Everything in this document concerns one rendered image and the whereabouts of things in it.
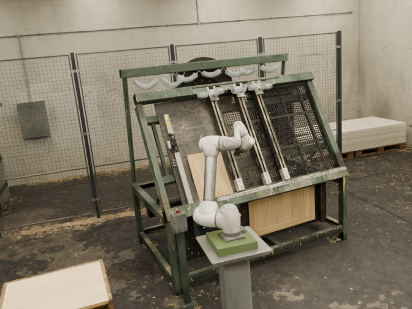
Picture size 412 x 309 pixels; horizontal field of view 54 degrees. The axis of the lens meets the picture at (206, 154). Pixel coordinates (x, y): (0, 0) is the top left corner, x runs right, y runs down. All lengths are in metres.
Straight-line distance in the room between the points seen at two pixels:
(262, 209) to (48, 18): 5.83
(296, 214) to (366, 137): 4.08
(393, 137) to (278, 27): 3.43
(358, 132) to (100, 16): 5.59
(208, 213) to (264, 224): 1.44
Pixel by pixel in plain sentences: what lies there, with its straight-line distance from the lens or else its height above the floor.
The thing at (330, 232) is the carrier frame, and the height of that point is 0.15.
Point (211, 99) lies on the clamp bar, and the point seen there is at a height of 1.82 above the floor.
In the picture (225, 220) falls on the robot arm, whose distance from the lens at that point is 3.27.
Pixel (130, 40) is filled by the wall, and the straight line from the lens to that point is 8.67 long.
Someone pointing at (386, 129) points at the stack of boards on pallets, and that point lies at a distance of 8.91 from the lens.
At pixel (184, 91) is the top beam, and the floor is 1.92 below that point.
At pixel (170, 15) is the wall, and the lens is 8.83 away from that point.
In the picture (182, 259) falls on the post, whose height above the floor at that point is 0.48.
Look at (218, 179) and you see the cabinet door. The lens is 4.11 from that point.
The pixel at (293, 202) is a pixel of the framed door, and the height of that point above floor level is 0.54.
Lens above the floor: 2.31
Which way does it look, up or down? 14 degrees down
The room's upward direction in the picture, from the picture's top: 5 degrees counter-clockwise
